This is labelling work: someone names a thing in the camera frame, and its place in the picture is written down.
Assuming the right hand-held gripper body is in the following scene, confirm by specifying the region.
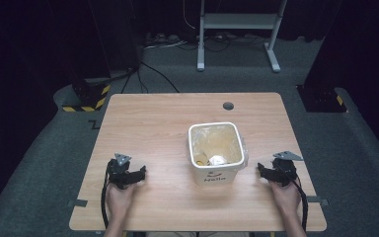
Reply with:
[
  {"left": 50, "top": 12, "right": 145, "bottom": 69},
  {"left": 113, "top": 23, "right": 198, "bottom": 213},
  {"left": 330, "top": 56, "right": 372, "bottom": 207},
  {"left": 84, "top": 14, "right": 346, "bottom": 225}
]
[{"left": 271, "top": 150, "right": 304, "bottom": 188}]

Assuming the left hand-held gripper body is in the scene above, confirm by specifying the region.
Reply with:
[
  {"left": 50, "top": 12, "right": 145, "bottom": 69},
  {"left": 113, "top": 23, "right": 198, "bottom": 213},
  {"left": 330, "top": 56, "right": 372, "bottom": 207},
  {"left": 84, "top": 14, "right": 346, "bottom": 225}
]
[{"left": 107, "top": 152, "right": 132, "bottom": 191}]

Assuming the cream bin rim ring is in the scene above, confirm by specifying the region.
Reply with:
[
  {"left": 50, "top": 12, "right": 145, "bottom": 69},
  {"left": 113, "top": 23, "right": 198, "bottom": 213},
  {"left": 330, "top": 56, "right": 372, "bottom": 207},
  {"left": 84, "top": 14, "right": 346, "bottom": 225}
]
[{"left": 187, "top": 121, "right": 247, "bottom": 170}]

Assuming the cream plastic trash bin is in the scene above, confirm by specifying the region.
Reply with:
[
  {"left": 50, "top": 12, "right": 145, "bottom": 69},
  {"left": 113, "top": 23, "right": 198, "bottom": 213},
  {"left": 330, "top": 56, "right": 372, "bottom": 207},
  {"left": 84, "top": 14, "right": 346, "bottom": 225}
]
[{"left": 186, "top": 121, "right": 250, "bottom": 187}]

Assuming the person's right hand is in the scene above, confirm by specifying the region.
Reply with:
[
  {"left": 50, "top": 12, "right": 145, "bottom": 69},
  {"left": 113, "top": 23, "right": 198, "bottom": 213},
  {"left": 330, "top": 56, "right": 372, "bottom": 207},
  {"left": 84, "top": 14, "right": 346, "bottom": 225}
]
[{"left": 268, "top": 179, "right": 302, "bottom": 215}]

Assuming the person's left hand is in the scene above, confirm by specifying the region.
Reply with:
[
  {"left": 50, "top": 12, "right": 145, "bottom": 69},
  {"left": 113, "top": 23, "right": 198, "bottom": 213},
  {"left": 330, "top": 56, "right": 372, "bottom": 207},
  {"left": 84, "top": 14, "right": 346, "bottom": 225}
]
[{"left": 106, "top": 182, "right": 136, "bottom": 219}]

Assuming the crumpled white paper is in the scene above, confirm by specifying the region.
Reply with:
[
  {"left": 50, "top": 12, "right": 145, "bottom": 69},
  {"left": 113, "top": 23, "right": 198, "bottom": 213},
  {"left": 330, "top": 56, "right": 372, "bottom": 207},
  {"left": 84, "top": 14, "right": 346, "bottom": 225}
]
[{"left": 208, "top": 155, "right": 228, "bottom": 167}]

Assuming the black yellow striped base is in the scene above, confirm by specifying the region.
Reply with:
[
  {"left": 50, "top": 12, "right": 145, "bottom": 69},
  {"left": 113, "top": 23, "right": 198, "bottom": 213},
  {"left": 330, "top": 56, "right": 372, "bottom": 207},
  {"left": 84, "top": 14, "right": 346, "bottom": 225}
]
[
  {"left": 61, "top": 77, "right": 113, "bottom": 114},
  {"left": 296, "top": 84, "right": 348, "bottom": 115}
]

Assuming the power strip with plugs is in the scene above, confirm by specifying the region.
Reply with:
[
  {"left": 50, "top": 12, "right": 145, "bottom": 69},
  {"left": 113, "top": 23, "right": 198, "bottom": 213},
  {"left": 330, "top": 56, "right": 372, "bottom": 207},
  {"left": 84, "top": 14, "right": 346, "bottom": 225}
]
[{"left": 144, "top": 32, "right": 190, "bottom": 51}]

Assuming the white metal stand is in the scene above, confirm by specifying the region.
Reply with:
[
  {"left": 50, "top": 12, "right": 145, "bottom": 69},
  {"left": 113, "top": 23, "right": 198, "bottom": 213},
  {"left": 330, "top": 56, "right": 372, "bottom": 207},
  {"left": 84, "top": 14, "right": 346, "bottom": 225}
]
[{"left": 195, "top": 0, "right": 289, "bottom": 74}]

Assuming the left hand-held gripper cable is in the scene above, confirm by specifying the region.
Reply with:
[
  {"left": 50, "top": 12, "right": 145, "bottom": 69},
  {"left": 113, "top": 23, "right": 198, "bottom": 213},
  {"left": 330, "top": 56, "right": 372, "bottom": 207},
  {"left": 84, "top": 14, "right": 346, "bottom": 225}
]
[{"left": 100, "top": 165, "right": 112, "bottom": 230}]

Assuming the hand-held gripper cable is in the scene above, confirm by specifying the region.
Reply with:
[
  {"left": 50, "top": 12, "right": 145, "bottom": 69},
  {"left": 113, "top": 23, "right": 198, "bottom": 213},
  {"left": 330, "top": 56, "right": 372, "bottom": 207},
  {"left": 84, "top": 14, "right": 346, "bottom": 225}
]
[
  {"left": 100, "top": 165, "right": 112, "bottom": 230},
  {"left": 289, "top": 179, "right": 310, "bottom": 232}
]

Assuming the right hand-held gripper cable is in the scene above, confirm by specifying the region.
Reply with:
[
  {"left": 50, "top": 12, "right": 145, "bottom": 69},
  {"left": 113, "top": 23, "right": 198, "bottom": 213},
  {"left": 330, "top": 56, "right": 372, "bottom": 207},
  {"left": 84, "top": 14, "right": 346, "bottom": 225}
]
[{"left": 289, "top": 179, "right": 310, "bottom": 232}]

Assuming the black floor cable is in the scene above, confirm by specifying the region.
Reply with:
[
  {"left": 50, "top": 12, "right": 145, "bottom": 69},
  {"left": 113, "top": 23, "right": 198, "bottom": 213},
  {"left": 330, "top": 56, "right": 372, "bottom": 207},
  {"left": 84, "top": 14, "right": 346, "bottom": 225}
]
[{"left": 120, "top": 60, "right": 181, "bottom": 95}]

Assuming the black cable bundle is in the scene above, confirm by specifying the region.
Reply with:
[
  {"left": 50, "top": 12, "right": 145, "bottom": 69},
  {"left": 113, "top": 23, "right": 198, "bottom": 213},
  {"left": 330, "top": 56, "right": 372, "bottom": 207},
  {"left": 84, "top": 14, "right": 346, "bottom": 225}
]
[{"left": 177, "top": 33, "right": 268, "bottom": 53}]

